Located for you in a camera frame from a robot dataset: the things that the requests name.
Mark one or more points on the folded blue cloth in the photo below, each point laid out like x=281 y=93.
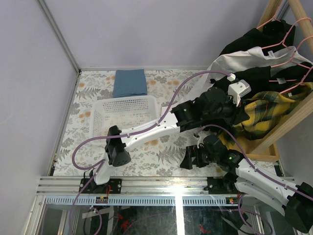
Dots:
x=129 y=83

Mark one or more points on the white plastic basket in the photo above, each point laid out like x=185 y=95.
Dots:
x=125 y=112

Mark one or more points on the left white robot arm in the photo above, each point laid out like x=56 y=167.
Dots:
x=214 y=107

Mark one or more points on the aluminium corner frame post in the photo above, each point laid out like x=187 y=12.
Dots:
x=56 y=31

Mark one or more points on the pink wire hanger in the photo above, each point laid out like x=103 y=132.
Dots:
x=293 y=90

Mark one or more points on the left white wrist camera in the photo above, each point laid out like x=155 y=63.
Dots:
x=237 y=90

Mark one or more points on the grey slotted cable duct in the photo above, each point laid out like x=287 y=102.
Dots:
x=141 y=201

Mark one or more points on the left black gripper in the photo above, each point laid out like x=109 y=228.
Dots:
x=238 y=115

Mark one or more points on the aluminium mounting rail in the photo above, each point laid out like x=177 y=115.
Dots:
x=141 y=186

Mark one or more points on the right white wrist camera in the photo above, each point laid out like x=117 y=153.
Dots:
x=197 y=134

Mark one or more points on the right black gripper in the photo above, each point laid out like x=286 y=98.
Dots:
x=191 y=151

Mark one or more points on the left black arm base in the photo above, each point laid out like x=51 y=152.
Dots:
x=113 y=186

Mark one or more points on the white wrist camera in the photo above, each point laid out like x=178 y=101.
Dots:
x=237 y=90
x=197 y=134

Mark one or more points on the pink hanger front black shirt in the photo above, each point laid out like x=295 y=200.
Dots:
x=292 y=73

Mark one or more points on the yellow plaid shirt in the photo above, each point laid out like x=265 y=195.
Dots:
x=266 y=110

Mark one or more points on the white shirt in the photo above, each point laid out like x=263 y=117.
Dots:
x=241 y=61

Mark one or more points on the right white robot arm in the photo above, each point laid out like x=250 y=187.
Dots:
x=294 y=202

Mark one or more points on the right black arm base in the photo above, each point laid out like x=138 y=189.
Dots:
x=221 y=185

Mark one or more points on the wooden clothes rack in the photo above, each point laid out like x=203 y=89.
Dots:
x=265 y=149

